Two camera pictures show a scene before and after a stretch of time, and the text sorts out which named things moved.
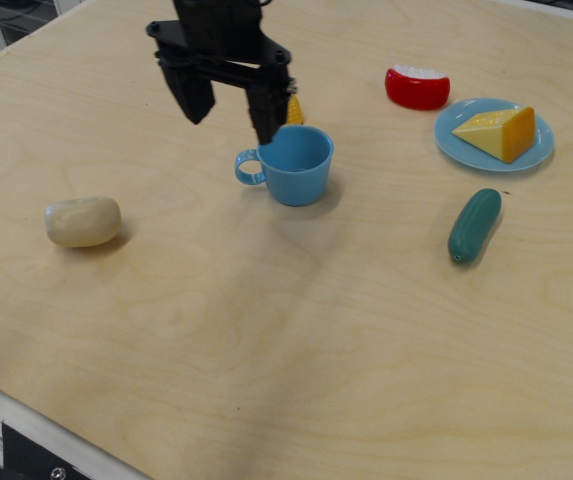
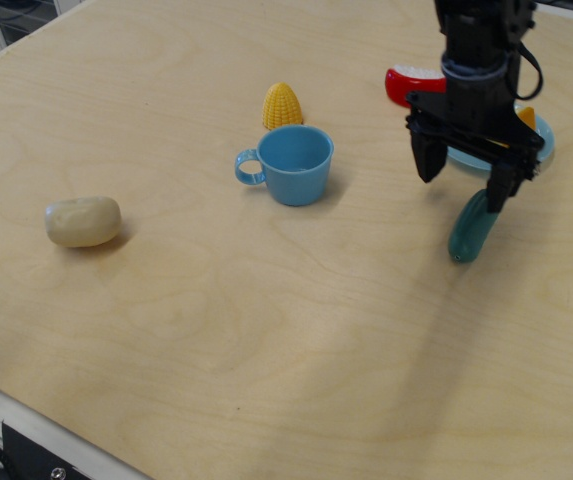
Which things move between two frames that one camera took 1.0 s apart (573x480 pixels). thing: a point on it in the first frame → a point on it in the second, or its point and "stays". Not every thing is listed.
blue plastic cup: [295, 165] stays
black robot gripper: [224, 39] → [478, 114]
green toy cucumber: [473, 225] stays
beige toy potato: [83, 222] stays
